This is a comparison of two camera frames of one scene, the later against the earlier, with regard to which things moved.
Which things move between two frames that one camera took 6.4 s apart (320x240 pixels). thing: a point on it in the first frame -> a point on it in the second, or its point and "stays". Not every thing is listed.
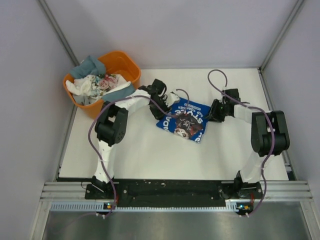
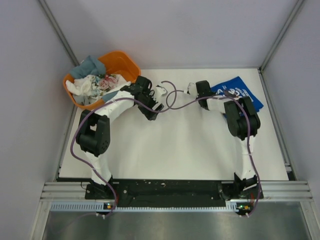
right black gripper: (213, 115) -> (213, 93)
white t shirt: (81, 86) stays
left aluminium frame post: (59, 32) stays
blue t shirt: (186, 118) -> (236, 87)
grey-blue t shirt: (91, 65) stays
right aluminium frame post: (280, 35) stays
